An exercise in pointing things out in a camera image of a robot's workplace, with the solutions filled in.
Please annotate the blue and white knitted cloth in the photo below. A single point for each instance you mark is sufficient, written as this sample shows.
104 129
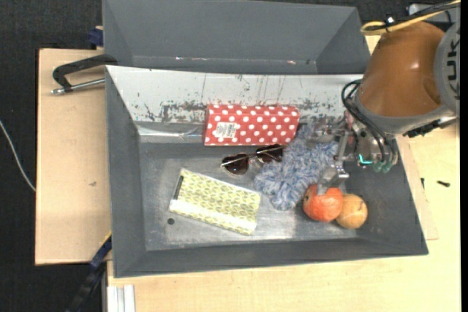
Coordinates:
289 175

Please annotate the small black screw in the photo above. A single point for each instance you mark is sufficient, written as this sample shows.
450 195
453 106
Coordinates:
444 183

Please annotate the red white-dotted box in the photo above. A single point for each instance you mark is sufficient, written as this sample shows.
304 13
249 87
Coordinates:
256 126

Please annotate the grey metal bin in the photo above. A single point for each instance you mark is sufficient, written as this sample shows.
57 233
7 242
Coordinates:
219 248

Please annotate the orange tangerine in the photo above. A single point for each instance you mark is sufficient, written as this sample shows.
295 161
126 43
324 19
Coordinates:
323 206

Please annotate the yellow-orange round fruit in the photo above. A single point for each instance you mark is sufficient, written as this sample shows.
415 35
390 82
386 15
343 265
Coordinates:
354 212

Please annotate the heart-shaped sunglasses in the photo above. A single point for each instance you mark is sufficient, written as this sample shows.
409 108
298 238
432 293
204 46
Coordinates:
237 164

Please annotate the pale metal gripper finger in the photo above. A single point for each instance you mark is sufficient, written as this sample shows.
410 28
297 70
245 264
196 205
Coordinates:
325 134
331 177

